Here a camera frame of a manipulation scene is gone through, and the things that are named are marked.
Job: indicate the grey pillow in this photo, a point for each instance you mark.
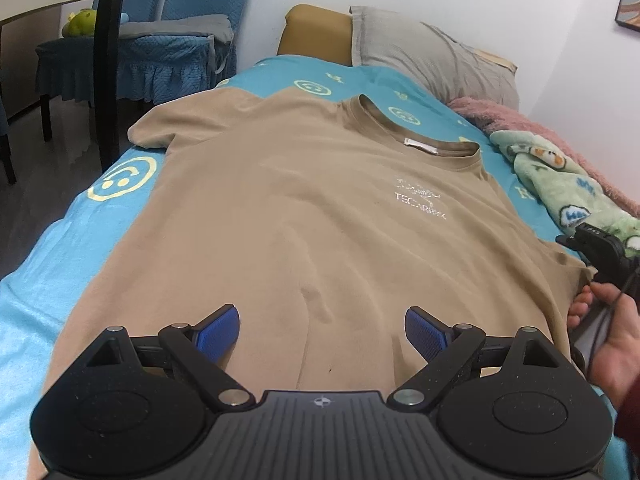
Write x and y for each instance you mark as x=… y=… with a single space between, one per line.
x=425 y=55

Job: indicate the green cartoon printed blanket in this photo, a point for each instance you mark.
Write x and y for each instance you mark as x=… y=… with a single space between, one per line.
x=550 y=180

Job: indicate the white table with black legs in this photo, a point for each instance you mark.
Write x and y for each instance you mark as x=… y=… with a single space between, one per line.
x=107 y=60

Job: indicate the grey cloth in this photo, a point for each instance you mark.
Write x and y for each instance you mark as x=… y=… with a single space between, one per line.
x=200 y=27

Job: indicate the framed wall picture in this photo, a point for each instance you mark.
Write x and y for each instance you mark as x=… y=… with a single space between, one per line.
x=631 y=5

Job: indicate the mustard bed headboard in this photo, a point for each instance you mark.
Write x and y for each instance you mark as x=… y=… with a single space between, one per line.
x=312 y=35

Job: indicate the person's right hand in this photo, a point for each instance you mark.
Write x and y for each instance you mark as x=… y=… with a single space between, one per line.
x=625 y=345

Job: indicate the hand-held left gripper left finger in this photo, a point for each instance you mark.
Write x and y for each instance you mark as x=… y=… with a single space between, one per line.
x=220 y=332

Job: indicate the pink fluffy blanket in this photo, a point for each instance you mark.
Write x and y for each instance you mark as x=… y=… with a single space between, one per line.
x=510 y=120

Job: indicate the person's right forearm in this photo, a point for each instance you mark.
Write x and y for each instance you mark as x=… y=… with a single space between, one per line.
x=631 y=425

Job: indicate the tan printed T-shirt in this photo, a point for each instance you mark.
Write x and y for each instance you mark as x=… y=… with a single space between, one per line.
x=300 y=210

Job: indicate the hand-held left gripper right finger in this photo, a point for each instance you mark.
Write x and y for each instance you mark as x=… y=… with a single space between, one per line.
x=425 y=332

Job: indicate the green plush toy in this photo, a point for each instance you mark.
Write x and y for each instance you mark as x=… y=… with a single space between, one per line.
x=80 y=22

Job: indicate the teal patterned bed sheet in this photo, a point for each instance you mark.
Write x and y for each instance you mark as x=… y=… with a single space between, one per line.
x=50 y=260

